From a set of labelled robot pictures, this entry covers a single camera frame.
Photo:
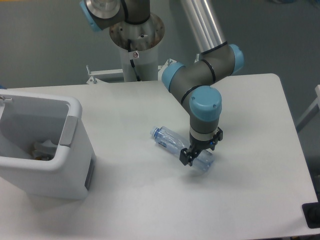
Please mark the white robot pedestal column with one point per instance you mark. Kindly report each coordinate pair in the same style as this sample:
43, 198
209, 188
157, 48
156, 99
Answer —
138, 46

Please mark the trash inside can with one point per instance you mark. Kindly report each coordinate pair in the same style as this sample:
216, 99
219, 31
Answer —
44, 151

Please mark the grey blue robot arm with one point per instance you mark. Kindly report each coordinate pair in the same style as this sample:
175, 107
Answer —
192, 86

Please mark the clear plastic water bottle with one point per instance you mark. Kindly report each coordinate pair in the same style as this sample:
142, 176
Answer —
175, 143

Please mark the white frame at right edge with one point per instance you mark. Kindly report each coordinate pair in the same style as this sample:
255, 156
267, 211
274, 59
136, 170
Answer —
310, 112

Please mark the black clamp at table edge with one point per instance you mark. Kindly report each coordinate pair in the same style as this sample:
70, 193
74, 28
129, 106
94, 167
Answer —
311, 213

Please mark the white trash can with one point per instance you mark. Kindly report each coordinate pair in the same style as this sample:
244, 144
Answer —
26, 118

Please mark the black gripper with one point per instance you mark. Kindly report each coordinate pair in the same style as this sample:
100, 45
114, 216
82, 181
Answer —
187, 155

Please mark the white pedestal base bracket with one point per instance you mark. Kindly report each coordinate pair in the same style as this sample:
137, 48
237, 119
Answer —
117, 76

